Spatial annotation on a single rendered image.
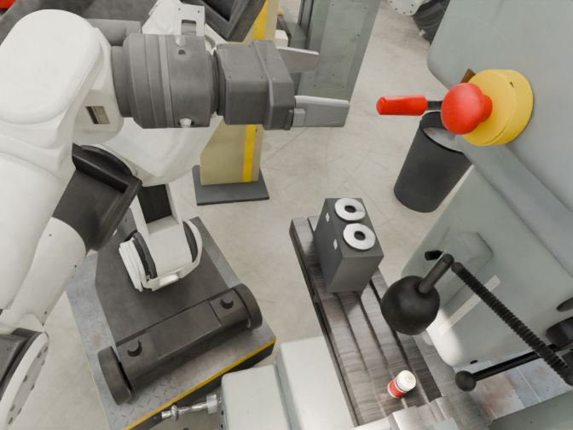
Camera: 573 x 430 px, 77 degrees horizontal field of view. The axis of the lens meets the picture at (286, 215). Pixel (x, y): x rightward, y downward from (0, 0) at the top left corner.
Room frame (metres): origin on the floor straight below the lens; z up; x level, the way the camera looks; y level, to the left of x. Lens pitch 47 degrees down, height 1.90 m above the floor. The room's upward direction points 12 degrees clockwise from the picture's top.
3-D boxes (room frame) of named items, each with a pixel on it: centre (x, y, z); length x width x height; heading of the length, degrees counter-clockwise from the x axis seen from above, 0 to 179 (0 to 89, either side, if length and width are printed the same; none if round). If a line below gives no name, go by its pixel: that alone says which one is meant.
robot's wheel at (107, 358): (0.36, 0.47, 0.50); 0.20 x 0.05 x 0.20; 43
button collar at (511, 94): (0.29, -0.15, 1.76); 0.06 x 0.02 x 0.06; 24
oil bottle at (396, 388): (0.35, -0.37, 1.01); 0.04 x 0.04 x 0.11
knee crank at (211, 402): (0.30, 0.18, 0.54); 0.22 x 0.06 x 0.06; 114
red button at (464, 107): (0.28, -0.12, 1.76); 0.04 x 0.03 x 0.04; 24
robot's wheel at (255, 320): (0.72, 0.09, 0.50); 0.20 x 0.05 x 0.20; 43
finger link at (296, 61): (0.43, 0.03, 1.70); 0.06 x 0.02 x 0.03; 114
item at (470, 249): (0.34, -0.26, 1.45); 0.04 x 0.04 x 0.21; 24
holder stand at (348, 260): (0.71, -0.19, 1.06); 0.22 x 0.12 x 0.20; 18
